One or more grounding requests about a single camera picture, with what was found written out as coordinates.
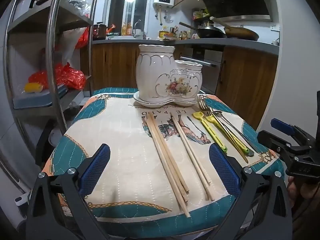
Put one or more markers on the black wok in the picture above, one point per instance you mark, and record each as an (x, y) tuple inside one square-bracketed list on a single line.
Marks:
[(210, 33)]

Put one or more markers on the white floral ceramic utensil holder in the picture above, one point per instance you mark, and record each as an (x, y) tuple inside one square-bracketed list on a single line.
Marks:
[(152, 75)]

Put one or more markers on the yellow bottles at window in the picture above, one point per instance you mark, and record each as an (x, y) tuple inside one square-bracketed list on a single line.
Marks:
[(126, 28)]

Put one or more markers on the kitchen window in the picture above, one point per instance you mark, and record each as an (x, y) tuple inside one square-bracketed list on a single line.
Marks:
[(130, 5)]

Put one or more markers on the brown frying pan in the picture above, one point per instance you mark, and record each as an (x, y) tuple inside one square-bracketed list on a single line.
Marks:
[(242, 33)]

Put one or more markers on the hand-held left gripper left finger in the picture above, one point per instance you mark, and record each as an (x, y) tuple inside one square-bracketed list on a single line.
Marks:
[(96, 167)]

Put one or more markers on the metal shelf rack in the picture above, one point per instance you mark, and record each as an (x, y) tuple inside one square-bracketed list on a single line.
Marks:
[(53, 55)]

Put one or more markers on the red rice cooker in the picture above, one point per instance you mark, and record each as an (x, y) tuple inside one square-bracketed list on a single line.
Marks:
[(100, 31)]

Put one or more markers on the clear plastic bag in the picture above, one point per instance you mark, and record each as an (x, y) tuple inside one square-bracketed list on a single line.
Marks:
[(70, 45)]

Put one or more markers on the person's right forearm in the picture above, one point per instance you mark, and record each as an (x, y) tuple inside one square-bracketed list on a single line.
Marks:
[(308, 222)]

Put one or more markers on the wooden chopstick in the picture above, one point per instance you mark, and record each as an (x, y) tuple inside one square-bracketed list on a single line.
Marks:
[(171, 155), (192, 158), (168, 158), (191, 145), (165, 165)]

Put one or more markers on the yellow packet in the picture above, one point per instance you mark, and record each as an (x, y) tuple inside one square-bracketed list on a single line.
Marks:
[(33, 87)]

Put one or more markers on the wooden base cabinets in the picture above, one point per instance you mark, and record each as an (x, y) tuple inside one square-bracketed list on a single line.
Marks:
[(245, 80)]

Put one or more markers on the yellow oil bottle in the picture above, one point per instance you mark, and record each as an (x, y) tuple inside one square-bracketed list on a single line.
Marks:
[(163, 33)]

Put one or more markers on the metal fork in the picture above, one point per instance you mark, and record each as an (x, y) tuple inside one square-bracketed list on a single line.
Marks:
[(202, 104), (209, 108)]

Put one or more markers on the red plastic bag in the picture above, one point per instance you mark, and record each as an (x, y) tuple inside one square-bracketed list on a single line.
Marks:
[(82, 38), (70, 76)]

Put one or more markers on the white ceramic saucer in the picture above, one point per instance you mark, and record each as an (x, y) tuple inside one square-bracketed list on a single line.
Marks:
[(150, 102)]

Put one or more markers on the printed quilted cloth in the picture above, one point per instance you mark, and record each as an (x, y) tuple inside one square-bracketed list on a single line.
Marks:
[(120, 140)]

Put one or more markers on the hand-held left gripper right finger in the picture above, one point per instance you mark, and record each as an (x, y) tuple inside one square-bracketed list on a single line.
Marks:
[(223, 170)]

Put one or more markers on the silver plastic bag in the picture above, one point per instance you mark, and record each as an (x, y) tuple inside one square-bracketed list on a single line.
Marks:
[(77, 3)]

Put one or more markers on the row of condiment bottles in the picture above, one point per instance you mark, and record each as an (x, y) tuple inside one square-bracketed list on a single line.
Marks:
[(187, 35)]

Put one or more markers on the metal faucet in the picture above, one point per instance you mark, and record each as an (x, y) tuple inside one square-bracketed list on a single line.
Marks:
[(143, 31)]

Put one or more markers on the grey kitchen countertop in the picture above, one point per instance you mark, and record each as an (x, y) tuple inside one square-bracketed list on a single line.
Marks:
[(120, 40)]

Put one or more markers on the metal spoon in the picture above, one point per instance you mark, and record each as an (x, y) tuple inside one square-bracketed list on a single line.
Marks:
[(217, 113)]

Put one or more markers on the person's right hand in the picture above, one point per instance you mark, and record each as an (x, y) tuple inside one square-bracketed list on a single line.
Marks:
[(291, 188)]

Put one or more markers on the yellow plastic spoon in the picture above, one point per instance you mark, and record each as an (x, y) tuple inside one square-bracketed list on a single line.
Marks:
[(198, 116)]

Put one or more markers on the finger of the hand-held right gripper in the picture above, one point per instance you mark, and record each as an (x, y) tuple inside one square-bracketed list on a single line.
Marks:
[(282, 126), (275, 141)]

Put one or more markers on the built-in oven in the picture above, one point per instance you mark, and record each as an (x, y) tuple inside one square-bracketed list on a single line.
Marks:
[(212, 72)]

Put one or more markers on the blue tray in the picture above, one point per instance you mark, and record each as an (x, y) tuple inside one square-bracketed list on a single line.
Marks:
[(37, 100)]

